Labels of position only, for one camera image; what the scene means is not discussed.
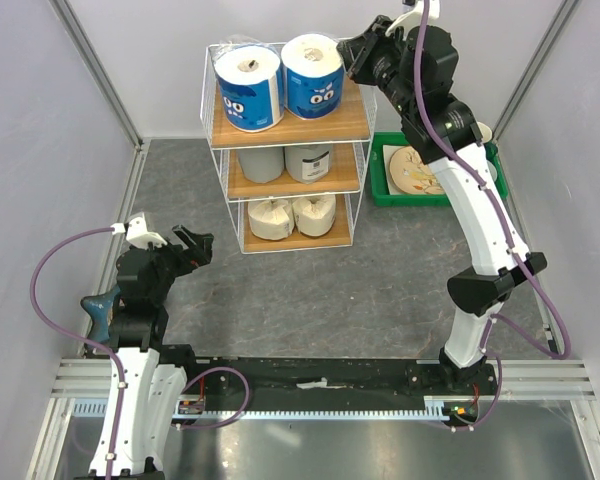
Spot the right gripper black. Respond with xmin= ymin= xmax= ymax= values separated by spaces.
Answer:
xmin=338 ymin=14 xmax=418 ymax=119

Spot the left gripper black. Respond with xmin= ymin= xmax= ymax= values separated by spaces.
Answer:
xmin=139 ymin=224 xmax=213 ymax=303

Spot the blue roll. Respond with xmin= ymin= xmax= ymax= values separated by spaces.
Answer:
xmin=281 ymin=33 xmax=344 ymax=120
xmin=213 ymin=43 xmax=284 ymax=133

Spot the cream roll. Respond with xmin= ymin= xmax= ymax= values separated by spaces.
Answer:
xmin=292 ymin=194 xmax=336 ymax=237
xmin=247 ymin=199 xmax=295 ymax=241

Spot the grey paper towel roll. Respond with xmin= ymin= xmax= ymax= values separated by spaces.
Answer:
xmin=284 ymin=144 xmax=333 ymax=184

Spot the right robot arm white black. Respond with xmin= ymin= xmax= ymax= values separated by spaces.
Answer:
xmin=337 ymin=15 xmax=547 ymax=394

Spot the blue star shaped dish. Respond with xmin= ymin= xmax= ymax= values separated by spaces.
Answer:
xmin=80 ymin=286 xmax=120 ymax=346

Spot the decorated ceramic plate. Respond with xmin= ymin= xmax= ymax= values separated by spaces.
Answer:
xmin=388 ymin=146 xmax=448 ymax=196

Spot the green plastic tray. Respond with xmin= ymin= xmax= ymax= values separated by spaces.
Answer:
xmin=369 ymin=132 xmax=509 ymax=207

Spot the dark green ceramic cup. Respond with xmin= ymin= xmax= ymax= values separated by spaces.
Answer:
xmin=477 ymin=122 xmax=496 ymax=149

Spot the light green ceramic bowl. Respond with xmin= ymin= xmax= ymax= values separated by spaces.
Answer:
xmin=487 ymin=160 xmax=498 ymax=181

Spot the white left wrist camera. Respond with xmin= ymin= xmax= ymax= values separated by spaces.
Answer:
xmin=111 ymin=212 xmax=167 ymax=250

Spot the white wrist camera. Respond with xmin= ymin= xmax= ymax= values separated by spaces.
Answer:
xmin=111 ymin=212 xmax=167 ymax=250
xmin=385 ymin=0 xmax=441 ymax=37

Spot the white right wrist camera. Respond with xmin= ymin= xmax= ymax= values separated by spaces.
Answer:
xmin=385 ymin=0 xmax=441 ymax=37

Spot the aluminium frame rail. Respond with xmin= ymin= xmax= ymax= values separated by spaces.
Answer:
xmin=51 ymin=359 xmax=595 ymax=401

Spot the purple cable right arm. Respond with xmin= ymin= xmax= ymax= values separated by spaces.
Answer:
xmin=412 ymin=0 xmax=573 ymax=432

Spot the blue grey cable duct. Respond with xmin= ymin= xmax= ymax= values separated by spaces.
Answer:
xmin=72 ymin=396 xmax=481 ymax=419

